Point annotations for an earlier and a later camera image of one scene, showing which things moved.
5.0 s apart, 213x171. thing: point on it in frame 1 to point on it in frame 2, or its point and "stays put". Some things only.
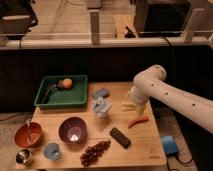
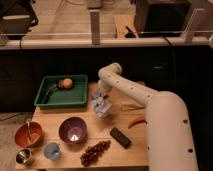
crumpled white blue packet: (101, 106) stays put
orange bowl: (28, 135) stays put
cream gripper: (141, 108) to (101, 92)
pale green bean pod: (128, 107) stays put
